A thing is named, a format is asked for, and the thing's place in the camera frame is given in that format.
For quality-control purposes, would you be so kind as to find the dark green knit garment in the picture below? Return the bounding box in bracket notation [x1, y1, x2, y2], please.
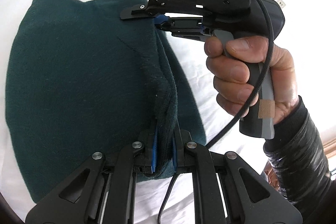
[5, 0, 206, 202]

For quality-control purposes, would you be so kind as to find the white bed sheet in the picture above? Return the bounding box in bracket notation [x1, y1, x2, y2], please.
[0, 0, 336, 224]

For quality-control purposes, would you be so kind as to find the person's right hand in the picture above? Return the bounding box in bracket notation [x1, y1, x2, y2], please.
[205, 36, 299, 124]

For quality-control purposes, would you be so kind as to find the black sleeved right forearm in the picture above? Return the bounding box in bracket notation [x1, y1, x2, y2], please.
[264, 100, 335, 224]

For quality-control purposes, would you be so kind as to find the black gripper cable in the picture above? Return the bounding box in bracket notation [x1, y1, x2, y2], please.
[156, 0, 275, 224]

